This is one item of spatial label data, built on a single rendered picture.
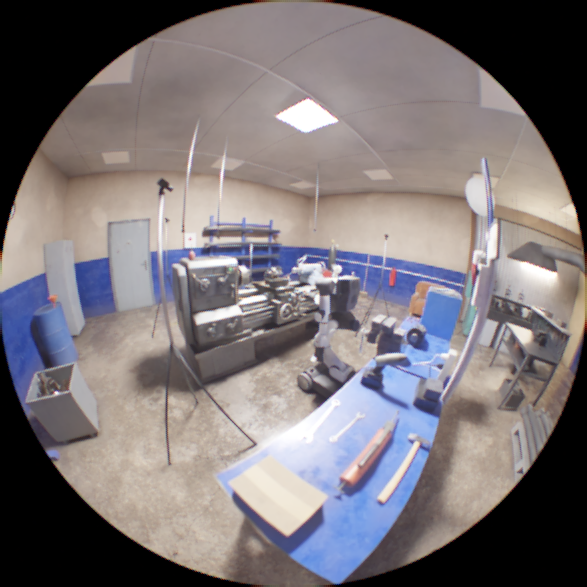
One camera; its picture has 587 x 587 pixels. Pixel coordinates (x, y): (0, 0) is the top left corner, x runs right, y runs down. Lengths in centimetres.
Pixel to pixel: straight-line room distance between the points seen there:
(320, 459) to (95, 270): 521
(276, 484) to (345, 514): 24
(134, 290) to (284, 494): 494
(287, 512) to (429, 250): 569
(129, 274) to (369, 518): 518
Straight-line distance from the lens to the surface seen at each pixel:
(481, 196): 401
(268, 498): 59
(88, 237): 528
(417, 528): 179
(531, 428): 287
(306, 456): 74
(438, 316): 184
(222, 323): 193
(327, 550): 69
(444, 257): 569
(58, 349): 351
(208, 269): 187
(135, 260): 500
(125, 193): 522
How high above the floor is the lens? 153
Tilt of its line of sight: 16 degrees down
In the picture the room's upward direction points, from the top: 3 degrees clockwise
